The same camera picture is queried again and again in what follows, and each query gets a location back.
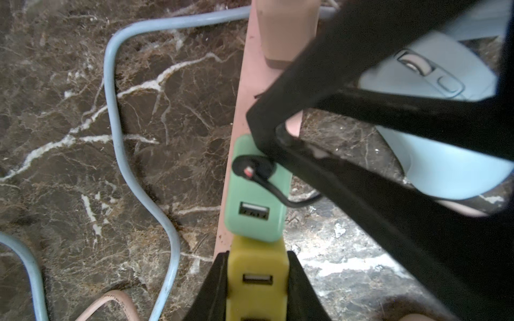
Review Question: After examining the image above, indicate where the yellow charger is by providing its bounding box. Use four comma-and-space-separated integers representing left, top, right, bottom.
226, 235, 290, 320

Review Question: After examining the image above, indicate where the tan charger on pink strip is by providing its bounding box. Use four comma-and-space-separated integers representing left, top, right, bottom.
255, 0, 321, 70

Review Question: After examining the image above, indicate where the black usb cable green charger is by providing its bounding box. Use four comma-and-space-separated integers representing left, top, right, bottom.
232, 155, 323, 209

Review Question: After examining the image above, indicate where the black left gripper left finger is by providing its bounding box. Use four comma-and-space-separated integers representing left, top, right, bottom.
183, 251, 229, 321

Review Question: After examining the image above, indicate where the blue mouse near strip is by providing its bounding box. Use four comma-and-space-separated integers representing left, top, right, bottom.
356, 29, 514, 201

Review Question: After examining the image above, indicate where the green charger on pink strip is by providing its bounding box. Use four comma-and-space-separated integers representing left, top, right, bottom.
224, 135, 292, 242

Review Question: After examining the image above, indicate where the pink power cable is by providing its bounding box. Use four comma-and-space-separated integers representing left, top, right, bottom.
74, 289, 141, 321

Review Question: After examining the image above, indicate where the light blue power strip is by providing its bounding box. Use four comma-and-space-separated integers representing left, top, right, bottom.
439, 0, 513, 41

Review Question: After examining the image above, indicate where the light blue power cable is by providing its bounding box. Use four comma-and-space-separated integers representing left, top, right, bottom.
0, 5, 338, 321

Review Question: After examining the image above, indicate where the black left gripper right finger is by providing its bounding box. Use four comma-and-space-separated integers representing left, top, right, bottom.
286, 251, 331, 321

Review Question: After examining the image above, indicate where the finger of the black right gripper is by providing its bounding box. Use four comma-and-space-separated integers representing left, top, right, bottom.
246, 1, 513, 320

